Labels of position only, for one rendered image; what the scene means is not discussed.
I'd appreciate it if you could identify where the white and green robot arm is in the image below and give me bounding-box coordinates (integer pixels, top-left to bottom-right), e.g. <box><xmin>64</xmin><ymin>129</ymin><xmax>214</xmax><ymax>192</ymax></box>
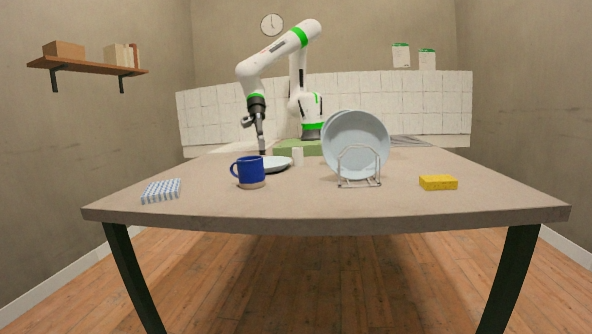
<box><xmin>235</xmin><ymin>19</ymin><xmax>325</xmax><ymax>141</ymax></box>

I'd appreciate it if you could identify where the yellow sponge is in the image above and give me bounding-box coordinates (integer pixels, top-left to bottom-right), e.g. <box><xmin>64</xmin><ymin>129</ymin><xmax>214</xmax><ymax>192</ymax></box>
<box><xmin>419</xmin><ymin>174</ymin><xmax>458</xmax><ymax>191</ymax></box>

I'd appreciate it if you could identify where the blue and white checked towel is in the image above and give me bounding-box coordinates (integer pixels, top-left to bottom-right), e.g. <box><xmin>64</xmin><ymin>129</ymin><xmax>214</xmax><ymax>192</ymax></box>
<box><xmin>140</xmin><ymin>178</ymin><xmax>181</xmax><ymax>205</ymax></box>

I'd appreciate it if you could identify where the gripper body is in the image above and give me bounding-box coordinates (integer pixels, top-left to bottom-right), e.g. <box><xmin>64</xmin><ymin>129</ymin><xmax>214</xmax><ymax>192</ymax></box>
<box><xmin>249</xmin><ymin>105</ymin><xmax>266</xmax><ymax>121</ymax></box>

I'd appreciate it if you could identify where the white tiled splashback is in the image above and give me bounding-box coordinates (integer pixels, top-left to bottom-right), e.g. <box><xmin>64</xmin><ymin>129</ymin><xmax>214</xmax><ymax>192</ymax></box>
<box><xmin>175</xmin><ymin>70</ymin><xmax>472</xmax><ymax>158</ymax></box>

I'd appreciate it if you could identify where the dark blue mug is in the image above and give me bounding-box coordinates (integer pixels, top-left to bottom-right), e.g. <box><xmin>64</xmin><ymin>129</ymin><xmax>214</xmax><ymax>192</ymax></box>
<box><xmin>230</xmin><ymin>155</ymin><xmax>266</xmax><ymax>190</ymax></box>

